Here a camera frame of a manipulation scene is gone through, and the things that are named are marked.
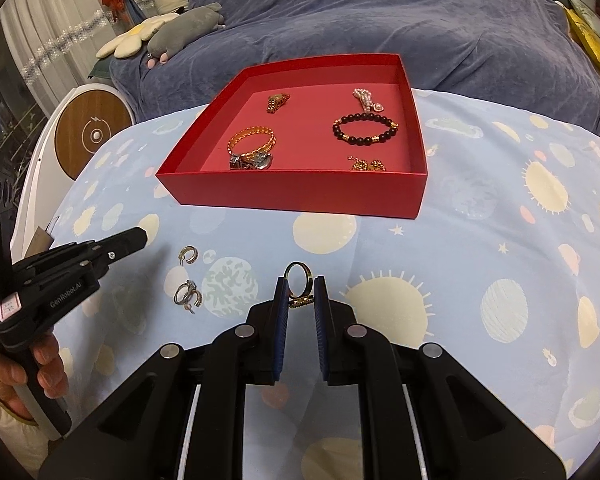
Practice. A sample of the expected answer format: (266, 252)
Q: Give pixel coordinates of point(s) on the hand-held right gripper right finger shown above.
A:
(321, 330)

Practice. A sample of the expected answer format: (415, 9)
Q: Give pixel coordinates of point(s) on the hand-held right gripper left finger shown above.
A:
(280, 330)

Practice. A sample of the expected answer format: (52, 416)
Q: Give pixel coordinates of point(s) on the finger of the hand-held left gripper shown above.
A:
(125, 242)

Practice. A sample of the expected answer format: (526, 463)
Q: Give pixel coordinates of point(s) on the red cardboard box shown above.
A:
(290, 195)

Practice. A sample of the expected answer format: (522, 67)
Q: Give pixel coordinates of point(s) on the silver wrist watch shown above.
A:
(250, 162)

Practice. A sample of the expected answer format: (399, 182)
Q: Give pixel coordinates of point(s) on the gold wrist watch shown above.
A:
(276, 104)

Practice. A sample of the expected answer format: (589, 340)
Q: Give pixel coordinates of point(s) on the person's left forearm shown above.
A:
(5, 432)

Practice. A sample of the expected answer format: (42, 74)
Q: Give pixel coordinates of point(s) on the person's left hand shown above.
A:
(50, 360)

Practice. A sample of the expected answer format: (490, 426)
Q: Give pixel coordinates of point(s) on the small hoop earring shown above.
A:
(186, 248)
(199, 300)

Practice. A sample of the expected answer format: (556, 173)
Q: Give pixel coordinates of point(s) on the brown cardboard piece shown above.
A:
(42, 237)

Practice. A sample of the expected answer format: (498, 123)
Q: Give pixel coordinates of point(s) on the round white wooden-faced appliance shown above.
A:
(90, 135)

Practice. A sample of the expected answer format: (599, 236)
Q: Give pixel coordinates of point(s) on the green sofa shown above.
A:
(99, 67)

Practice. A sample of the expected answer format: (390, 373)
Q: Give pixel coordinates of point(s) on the flower shaped pillow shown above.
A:
(130, 40)

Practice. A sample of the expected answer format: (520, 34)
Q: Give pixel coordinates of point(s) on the grey plush toy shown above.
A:
(185, 30)

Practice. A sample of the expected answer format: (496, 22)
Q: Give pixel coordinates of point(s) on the white curtain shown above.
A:
(55, 25)

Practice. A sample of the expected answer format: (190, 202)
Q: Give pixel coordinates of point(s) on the grey-blue blanket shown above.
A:
(380, 20)

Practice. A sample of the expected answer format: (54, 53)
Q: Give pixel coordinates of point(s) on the gold cushion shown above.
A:
(595, 45)

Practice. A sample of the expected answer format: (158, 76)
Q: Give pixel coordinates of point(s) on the silver cushion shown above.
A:
(582, 5)

